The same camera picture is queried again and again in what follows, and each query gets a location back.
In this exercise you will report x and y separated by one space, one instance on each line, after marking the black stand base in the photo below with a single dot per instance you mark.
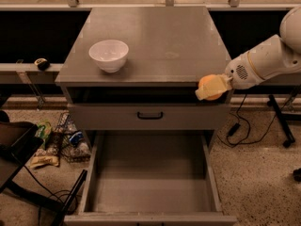
285 117

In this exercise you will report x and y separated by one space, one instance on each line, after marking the open grey lower drawer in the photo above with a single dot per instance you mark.
150 178

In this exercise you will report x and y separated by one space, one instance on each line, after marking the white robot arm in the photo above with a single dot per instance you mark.
277 55

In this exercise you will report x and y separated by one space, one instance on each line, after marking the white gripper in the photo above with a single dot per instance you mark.
239 72

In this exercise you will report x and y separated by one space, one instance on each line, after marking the yellow snack bag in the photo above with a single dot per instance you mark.
43 158

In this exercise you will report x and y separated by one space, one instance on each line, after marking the green snack bag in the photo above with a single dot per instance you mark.
44 131

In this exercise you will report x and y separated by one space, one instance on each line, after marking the closed grey upper drawer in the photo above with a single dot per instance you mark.
130 117

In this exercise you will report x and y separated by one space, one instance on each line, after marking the black drawer handle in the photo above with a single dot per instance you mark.
150 116

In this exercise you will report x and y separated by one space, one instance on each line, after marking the orange fruit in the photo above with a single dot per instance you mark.
209 88

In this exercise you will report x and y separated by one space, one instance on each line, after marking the black chair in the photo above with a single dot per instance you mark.
17 144

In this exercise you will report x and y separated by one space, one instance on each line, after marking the black tape measure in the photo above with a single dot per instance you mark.
42 64

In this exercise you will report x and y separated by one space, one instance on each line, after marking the grey drawer cabinet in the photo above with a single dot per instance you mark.
170 49

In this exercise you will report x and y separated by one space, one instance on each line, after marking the white ceramic bowl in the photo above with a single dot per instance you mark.
109 55

